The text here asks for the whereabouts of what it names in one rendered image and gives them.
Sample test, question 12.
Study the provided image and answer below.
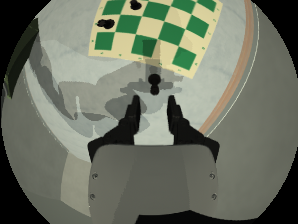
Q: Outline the green and cream chessboard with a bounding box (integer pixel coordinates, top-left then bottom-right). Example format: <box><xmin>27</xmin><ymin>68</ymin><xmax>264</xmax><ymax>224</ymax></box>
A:
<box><xmin>88</xmin><ymin>0</ymin><xmax>223</xmax><ymax>79</ymax></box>

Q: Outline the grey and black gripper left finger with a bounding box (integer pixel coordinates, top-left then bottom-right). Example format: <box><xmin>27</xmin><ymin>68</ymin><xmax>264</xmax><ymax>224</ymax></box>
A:
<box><xmin>87</xmin><ymin>95</ymin><xmax>141</xmax><ymax>163</ymax></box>

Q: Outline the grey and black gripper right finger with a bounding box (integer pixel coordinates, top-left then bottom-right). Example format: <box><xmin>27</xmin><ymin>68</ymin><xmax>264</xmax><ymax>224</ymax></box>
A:
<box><xmin>167</xmin><ymin>95</ymin><xmax>220</xmax><ymax>163</ymax></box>

